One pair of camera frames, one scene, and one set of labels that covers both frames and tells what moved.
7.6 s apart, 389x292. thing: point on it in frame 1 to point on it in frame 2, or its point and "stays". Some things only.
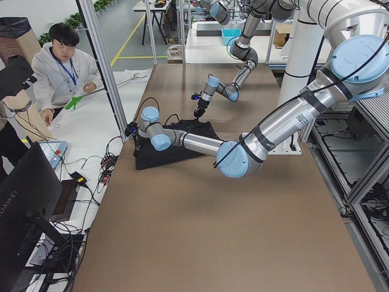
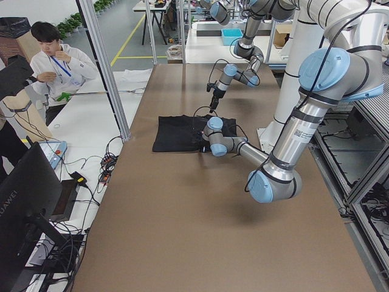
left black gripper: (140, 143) to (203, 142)
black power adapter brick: (81, 179) stays
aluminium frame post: (103, 68) stays
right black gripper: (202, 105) to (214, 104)
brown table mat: (189, 227) stays
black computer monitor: (30, 196) stays
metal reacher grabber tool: (74, 100) to (64, 97)
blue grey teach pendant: (54, 150) stays
